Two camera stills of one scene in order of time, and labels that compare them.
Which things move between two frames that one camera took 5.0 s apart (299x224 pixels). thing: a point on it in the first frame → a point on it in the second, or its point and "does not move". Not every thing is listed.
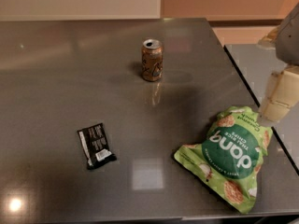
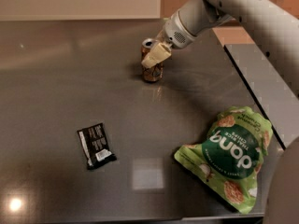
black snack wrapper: (95, 147) does not move
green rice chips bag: (230, 159) does not move
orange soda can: (152, 60) does not move
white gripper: (290, 39) → (176, 32)
